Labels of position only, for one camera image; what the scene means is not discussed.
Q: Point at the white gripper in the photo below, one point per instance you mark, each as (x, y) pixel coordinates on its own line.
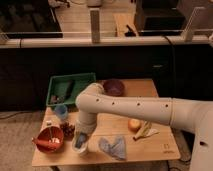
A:
(84, 128)

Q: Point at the blue sponge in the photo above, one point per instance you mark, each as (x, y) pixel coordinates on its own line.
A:
(80, 140)

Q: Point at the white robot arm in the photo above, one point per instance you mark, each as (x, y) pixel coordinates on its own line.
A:
(192, 116)

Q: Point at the white paper cup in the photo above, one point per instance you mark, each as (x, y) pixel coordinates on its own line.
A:
(84, 148)

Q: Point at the blue plastic cup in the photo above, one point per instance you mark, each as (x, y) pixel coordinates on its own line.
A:
(61, 111)

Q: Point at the bunch of dark grapes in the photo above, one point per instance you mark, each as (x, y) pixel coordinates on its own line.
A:
(68, 129)

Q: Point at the red bowl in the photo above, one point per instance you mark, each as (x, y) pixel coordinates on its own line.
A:
(54, 134)

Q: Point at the dark brush in tray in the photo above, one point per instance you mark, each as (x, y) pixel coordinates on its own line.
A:
(55, 99)

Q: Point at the green plastic tray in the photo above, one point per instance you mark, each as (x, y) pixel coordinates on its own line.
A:
(58, 85)

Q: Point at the blue grey cloth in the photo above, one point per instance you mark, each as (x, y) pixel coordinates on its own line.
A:
(116, 150)

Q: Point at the dark purple bowl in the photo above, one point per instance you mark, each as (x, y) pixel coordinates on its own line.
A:
(114, 87)

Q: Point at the orange carrot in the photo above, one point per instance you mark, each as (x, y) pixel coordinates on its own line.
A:
(46, 144)

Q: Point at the red yellow apple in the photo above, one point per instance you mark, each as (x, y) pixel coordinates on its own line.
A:
(134, 125)

